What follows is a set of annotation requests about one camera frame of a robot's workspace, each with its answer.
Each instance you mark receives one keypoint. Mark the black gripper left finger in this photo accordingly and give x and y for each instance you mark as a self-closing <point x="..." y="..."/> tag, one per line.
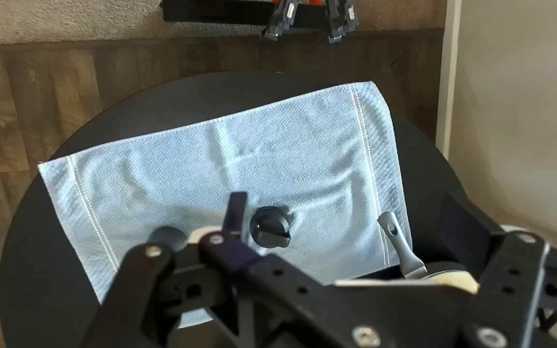
<point x="235" y="215"/>

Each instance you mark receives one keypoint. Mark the black bottle lid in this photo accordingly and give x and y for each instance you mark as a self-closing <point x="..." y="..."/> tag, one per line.
<point x="272" y="226"/>

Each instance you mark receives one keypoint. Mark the light blue towel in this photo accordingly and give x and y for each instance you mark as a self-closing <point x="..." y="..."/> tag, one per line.
<point x="195" y="166"/>

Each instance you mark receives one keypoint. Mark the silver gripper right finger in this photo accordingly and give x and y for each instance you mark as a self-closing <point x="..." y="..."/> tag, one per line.
<point x="400" y="248"/>

